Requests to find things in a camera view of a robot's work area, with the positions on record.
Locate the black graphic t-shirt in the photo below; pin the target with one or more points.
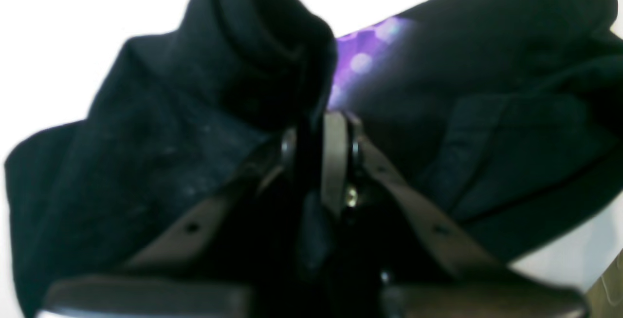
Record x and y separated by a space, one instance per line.
506 114

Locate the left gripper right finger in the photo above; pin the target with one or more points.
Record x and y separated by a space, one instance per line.
480 286

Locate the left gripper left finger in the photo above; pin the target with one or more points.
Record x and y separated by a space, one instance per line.
230 256

